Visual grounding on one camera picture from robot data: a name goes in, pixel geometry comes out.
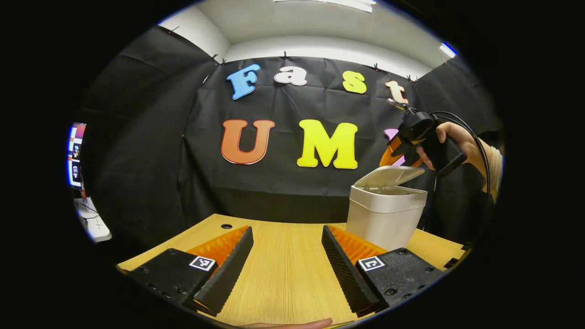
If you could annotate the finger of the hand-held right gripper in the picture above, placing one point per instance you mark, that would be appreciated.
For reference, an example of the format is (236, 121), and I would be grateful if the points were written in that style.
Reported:
(388, 157)

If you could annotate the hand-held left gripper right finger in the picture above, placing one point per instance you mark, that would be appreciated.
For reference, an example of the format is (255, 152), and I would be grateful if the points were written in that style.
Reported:
(345, 274)

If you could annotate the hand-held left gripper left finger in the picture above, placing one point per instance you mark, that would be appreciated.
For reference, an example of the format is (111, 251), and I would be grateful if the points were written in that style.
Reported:
(228, 274)

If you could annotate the white desktop garbage bin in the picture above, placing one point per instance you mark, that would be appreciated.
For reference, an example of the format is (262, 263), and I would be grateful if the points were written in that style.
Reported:
(384, 219)

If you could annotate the wooden desktop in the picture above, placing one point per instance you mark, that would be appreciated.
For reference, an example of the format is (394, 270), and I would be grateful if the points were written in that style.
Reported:
(288, 274)

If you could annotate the small ceiling light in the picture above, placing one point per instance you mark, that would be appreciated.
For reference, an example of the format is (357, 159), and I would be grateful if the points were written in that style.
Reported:
(448, 49)

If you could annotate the white side table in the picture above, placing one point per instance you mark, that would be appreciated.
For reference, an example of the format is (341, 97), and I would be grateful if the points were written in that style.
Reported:
(93, 224)

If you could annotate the black backdrop cloth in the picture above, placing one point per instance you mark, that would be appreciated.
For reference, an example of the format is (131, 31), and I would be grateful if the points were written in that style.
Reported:
(137, 160)

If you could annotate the long ceiling light panel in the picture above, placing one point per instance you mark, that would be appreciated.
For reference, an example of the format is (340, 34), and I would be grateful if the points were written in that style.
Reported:
(329, 4)

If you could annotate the computer monitor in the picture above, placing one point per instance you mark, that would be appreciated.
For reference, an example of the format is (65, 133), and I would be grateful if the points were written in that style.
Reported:
(76, 155)

